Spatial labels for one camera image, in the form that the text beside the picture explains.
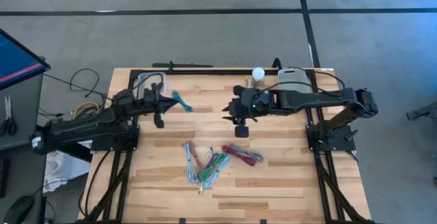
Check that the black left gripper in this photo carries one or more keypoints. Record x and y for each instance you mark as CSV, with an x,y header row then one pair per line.
x,y
148,102

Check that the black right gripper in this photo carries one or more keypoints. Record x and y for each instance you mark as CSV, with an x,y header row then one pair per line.
x,y
252,104

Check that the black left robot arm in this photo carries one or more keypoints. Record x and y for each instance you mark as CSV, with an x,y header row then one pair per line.
x,y
85,128

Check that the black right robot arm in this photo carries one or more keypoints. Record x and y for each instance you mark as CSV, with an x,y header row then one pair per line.
x,y
307,99

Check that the clear plastic bin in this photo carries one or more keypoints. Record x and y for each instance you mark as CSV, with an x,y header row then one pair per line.
x,y
145,80

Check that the bulb lamp with brass base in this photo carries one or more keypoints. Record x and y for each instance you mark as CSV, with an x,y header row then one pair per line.
x,y
258,73

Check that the white plastic bin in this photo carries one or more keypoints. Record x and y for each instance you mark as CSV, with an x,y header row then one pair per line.
x,y
293,77

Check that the white paper label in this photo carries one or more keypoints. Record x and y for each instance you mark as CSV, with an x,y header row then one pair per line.
x,y
326,69

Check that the white plastic bag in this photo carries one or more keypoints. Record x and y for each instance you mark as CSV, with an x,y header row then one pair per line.
x,y
65,169

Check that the grey desk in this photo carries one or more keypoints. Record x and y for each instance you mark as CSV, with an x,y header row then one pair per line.
x,y
20,114

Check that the computer monitor with blue screen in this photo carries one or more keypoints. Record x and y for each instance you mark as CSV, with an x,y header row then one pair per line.
x,y
17,60

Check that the black computer mouse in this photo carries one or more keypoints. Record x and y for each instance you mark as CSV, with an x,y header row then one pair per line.
x,y
18,210

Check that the black stand leg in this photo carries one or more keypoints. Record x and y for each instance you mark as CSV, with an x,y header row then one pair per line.
x,y
421,111

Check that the black bracket bar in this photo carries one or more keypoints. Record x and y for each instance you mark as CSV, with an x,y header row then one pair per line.
x,y
181,65

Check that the black aluminium table frame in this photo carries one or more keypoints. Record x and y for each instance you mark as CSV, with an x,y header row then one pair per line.
x,y
222,71

